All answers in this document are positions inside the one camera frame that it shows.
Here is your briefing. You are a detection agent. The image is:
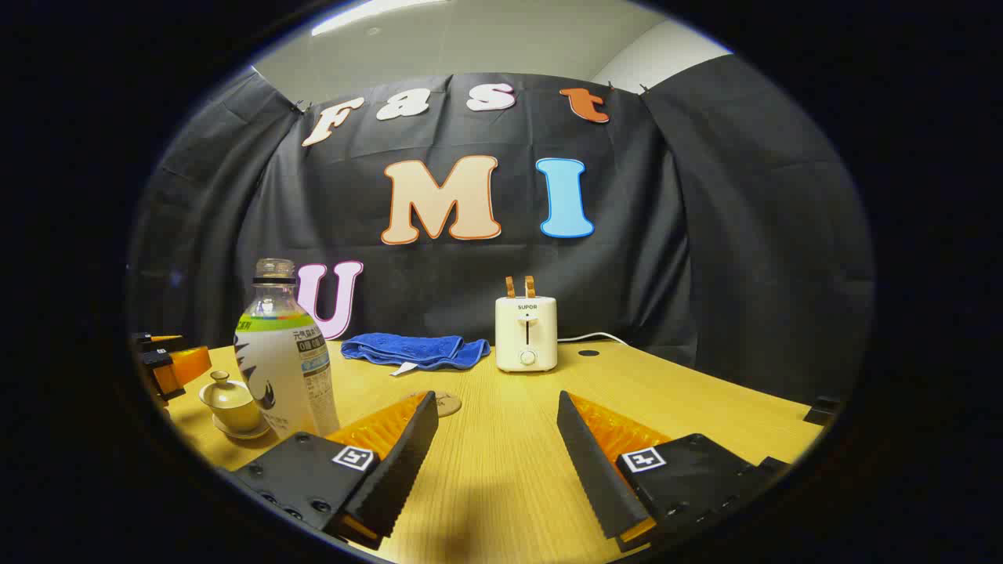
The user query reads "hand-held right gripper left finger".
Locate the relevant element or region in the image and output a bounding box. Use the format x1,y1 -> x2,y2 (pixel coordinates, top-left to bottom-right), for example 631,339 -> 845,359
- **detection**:
227,390 -> 440,551

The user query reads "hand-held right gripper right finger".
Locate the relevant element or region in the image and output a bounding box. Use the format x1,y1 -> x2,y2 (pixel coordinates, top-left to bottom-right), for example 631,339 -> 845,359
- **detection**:
556,390 -> 792,553

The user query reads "yellow teacup lid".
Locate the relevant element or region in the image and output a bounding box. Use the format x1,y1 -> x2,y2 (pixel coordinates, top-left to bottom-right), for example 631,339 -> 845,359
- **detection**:
199,371 -> 253,408

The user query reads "yellow teacup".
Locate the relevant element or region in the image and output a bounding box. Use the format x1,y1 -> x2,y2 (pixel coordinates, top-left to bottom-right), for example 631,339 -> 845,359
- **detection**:
207,401 -> 263,433

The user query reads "water bottle with white label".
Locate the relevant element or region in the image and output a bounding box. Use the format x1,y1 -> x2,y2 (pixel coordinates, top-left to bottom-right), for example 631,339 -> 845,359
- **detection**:
234,258 -> 341,439

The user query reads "blue towel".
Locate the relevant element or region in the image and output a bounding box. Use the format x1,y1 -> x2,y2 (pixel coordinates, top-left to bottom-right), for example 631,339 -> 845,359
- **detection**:
341,333 -> 492,377

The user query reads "white toaster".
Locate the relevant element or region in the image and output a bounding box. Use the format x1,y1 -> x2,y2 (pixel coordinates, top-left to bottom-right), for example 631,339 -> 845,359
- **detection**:
494,295 -> 559,374

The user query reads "black backdrop cloth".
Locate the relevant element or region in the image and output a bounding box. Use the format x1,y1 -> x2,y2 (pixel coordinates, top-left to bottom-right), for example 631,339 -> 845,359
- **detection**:
125,55 -> 876,408

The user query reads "white toaster cable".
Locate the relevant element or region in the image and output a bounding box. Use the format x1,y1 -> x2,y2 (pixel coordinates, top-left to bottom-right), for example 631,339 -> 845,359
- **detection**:
556,331 -> 632,347

